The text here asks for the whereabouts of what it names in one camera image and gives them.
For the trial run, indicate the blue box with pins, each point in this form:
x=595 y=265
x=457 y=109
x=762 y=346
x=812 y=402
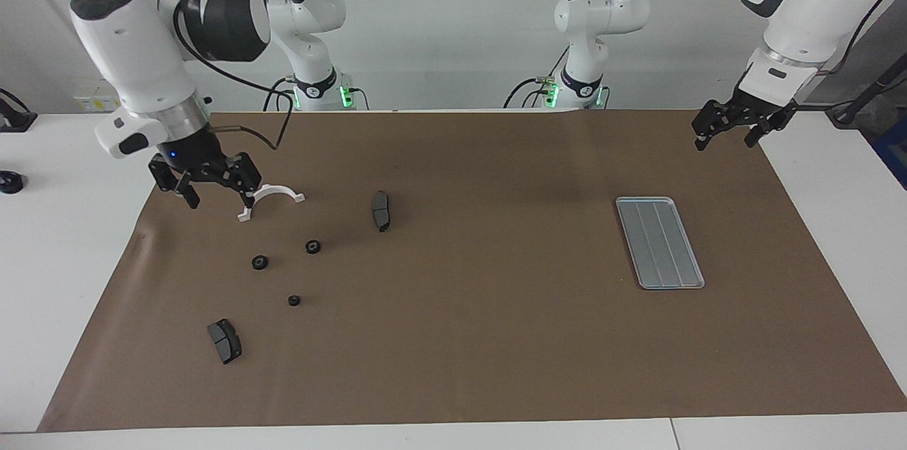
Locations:
x=896 y=152

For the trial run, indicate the long dark brake pad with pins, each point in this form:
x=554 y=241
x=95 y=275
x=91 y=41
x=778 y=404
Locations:
x=381 y=210

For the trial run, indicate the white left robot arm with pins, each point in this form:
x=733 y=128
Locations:
x=808 y=3

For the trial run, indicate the short dark brake pad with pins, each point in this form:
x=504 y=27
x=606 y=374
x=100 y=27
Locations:
x=224 y=341

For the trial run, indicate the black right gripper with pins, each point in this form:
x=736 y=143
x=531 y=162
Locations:
x=195 y=156

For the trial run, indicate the black table clamp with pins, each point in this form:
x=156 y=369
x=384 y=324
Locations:
x=14 y=117

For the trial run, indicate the brown paper table mat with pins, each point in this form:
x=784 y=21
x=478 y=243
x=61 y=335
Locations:
x=496 y=365

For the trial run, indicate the large black bearing gear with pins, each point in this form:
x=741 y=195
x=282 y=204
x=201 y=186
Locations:
x=312 y=246
x=260 y=262

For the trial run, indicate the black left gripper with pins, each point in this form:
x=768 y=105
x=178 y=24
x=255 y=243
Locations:
x=755 y=108

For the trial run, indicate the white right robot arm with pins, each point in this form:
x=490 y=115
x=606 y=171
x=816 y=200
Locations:
x=134 y=53

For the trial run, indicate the white wall socket box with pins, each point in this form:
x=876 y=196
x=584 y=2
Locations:
x=88 y=104

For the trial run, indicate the black round knob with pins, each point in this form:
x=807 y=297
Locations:
x=10 y=182

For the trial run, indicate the silver metal tray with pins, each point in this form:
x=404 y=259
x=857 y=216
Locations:
x=659 y=244

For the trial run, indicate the black stand pole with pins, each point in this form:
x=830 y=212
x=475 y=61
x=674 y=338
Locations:
x=868 y=93

